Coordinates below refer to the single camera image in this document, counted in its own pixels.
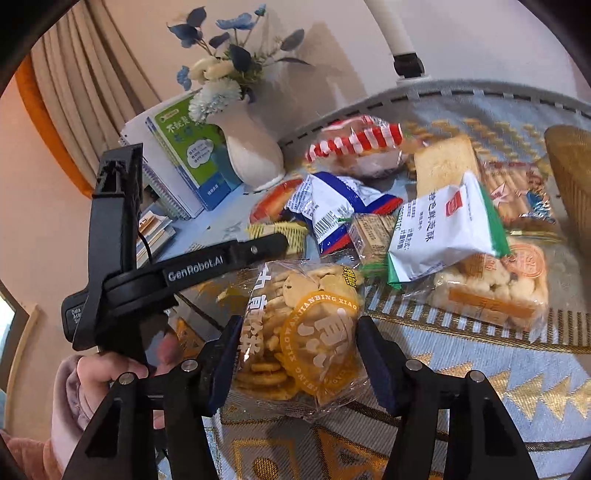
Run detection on orange label cookie packet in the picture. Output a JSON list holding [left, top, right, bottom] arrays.
[[425, 231, 552, 333]]

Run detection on beige curtain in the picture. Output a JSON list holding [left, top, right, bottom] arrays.
[[28, 0, 162, 185]]

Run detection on small beige cracker packet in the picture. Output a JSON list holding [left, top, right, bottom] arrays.
[[346, 212, 400, 278]]

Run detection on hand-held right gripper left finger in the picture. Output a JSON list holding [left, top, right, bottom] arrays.
[[60, 315, 244, 480]]

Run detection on pink fuzzy cloth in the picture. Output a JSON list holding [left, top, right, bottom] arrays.
[[0, 429, 52, 480]]

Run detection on person's left hand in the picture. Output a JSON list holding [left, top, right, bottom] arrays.
[[75, 332, 185, 430]]

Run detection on white lamp pole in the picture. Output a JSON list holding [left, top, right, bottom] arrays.
[[365, 0, 416, 56]]

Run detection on small booklet stack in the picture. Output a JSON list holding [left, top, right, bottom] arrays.
[[136, 210, 176, 266]]

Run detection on light wooden frame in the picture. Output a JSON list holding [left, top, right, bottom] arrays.
[[0, 279, 42, 398]]

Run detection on black cable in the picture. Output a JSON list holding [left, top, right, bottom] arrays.
[[136, 233, 155, 266]]

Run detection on orange curtain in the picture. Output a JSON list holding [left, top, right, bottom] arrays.
[[16, 55, 93, 199]]

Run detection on yellow green snack packet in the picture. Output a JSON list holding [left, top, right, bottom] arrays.
[[245, 220, 309, 259]]

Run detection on blue white artificial flowers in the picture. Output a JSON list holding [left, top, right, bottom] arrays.
[[167, 4, 315, 123]]

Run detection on red white striped bread packet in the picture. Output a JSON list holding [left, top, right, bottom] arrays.
[[305, 115, 411, 181]]

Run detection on clear crane print snack packet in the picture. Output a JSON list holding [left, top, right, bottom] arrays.
[[478, 159, 566, 241]]

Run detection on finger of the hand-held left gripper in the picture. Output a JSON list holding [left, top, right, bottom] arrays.
[[224, 232, 289, 273]]

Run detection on spiral notebook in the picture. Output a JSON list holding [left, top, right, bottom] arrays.
[[119, 115, 204, 220]]

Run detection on orange sausage packet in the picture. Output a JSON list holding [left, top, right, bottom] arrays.
[[249, 178, 305, 224]]

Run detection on toast slice packet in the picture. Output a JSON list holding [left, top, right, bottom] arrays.
[[412, 134, 483, 197]]

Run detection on white green snack packet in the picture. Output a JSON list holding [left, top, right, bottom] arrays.
[[385, 171, 511, 291]]

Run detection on round cracker packet yellow label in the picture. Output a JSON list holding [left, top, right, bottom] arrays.
[[203, 261, 370, 418]]

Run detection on blue white snack packet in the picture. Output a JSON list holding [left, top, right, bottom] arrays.
[[286, 172, 404, 257]]

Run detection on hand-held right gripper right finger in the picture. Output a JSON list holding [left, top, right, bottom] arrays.
[[355, 316, 536, 480]]

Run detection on green book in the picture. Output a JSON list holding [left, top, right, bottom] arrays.
[[145, 95, 243, 210]]

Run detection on wicker basket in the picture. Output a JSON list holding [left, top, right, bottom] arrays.
[[544, 124, 591, 259]]

